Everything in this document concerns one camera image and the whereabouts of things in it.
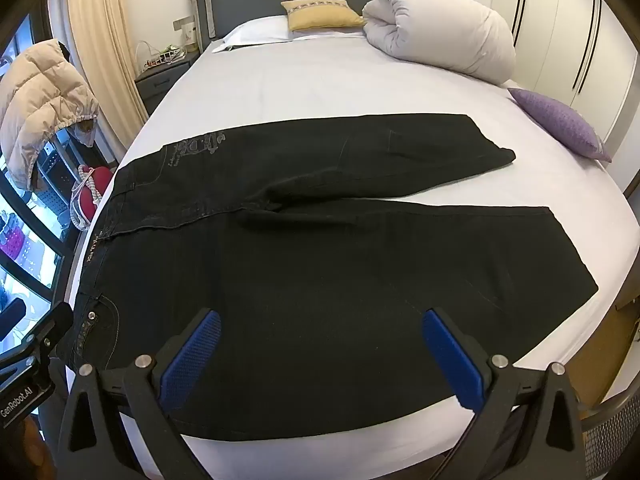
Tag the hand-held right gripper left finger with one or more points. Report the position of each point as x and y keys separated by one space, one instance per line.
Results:
x=190 y=360

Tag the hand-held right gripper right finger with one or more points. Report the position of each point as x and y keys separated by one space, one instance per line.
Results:
x=452 y=360

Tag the black pants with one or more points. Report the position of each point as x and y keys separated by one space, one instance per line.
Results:
x=300 y=285

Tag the window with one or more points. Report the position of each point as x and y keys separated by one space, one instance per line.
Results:
x=20 y=250

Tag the grey mesh chair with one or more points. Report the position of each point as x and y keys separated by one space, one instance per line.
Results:
x=615 y=410

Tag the purple cushion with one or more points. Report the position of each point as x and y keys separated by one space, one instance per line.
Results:
x=560 y=120

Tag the grey nightstand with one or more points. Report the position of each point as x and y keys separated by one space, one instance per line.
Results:
x=160 y=82

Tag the beige puffer jacket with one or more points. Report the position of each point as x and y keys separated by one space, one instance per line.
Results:
x=40 y=95

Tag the bed with white sheet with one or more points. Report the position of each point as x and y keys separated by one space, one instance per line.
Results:
x=325 y=80

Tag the white rolled duvet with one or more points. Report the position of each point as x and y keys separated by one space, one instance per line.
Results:
x=450 y=30

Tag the white pillow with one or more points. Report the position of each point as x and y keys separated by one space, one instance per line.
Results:
x=260 y=27

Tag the cream curtain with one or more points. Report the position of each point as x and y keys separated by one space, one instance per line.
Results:
x=100 y=25

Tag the white wardrobe doors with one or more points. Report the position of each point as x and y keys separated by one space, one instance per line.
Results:
x=555 y=25

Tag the yellow pillow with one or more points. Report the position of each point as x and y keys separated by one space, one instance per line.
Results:
x=320 y=15

